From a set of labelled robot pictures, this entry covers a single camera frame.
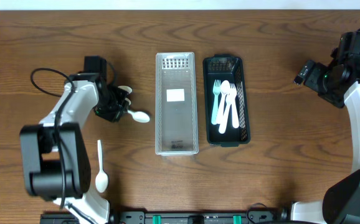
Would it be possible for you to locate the white plastic fork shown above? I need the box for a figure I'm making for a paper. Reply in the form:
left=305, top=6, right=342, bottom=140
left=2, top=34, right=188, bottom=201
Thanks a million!
left=219, top=93, right=232, bottom=134
left=230, top=83, right=239, bottom=129

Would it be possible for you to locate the pale green plastic fork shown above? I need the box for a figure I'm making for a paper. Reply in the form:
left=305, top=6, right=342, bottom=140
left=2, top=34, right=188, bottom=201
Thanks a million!
left=211, top=80, right=221, bottom=125

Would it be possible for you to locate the black plastic basket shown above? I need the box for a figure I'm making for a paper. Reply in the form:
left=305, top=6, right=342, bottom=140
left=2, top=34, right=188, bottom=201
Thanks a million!
left=203, top=54, right=250, bottom=147

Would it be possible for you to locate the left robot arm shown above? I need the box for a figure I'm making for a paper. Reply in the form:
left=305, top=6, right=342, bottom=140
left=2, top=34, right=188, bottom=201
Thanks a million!
left=19, top=72, right=123, bottom=223

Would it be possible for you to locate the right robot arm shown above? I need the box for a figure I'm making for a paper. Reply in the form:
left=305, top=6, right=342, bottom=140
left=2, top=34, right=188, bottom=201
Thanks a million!
left=290, top=58, right=360, bottom=223

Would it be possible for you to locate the white label sticker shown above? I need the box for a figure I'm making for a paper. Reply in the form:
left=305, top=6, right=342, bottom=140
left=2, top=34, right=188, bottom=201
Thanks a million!
left=166, top=89, right=185, bottom=102

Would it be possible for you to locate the clear plastic basket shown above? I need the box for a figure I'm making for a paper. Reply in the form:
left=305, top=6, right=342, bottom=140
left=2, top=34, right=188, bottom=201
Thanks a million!
left=155, top=52, right=199, bottom=156

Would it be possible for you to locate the left black cable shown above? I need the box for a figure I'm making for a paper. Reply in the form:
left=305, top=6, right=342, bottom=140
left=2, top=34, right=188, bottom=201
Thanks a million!
left=29, top=67, right=90, bottom=224

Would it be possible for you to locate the black mounting rail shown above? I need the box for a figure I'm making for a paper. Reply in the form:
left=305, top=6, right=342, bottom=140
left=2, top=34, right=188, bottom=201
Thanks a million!
left=39, top=210, right=293, bottom=224

